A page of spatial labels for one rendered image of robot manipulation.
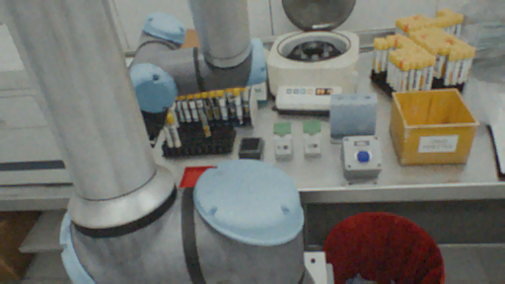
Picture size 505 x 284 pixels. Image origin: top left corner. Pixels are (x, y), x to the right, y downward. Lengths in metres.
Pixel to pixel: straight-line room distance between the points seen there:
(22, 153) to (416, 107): 0.88
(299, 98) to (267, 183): 0.58
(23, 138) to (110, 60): 0.60
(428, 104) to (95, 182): 0.73
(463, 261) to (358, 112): 1.11
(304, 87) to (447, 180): 0.41
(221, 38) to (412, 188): 0.49
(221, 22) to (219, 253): 0.27
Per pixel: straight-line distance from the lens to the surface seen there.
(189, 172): 0.87
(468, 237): 1.57
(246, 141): 0.88
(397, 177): 0.82
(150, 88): 0.59
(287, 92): 1.00
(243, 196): 0.40
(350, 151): 0.76
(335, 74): 0.98
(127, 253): 0.42
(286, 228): 0.41
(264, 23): 1.31
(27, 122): 0.90
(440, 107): 0.94
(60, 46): 0.35
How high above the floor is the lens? 1.43
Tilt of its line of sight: 37 degrees down
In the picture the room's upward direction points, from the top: 9 degrees counter-clockwise
